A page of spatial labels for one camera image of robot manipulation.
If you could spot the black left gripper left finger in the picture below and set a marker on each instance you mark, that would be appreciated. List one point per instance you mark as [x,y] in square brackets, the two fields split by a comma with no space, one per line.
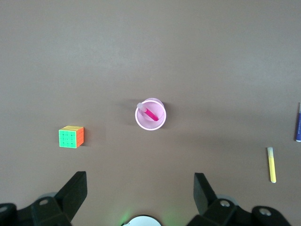
[58,209]

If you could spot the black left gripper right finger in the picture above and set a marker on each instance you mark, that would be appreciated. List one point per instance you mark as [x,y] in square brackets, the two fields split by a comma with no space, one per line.
[218,214]

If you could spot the pink marker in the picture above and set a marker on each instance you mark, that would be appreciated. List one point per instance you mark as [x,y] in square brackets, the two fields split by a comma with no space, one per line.
[149,113]

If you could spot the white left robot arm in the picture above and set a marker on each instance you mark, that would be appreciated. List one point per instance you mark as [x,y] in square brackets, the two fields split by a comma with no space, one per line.
[144,221]

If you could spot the yellow marker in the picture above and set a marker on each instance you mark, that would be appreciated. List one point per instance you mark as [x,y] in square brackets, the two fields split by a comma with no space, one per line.
[271,167]

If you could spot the colourful puzzle cube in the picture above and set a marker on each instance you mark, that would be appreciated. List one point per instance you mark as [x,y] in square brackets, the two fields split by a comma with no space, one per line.
[68,137]

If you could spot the pink mesh cup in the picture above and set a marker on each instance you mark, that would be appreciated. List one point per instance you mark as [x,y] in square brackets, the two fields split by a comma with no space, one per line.
[143,123]

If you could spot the purple marker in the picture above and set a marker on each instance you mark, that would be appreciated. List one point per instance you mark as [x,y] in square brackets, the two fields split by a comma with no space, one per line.
[298,127]

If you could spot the brown table cloth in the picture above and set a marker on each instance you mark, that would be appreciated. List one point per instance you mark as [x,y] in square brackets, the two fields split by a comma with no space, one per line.
[150,58]

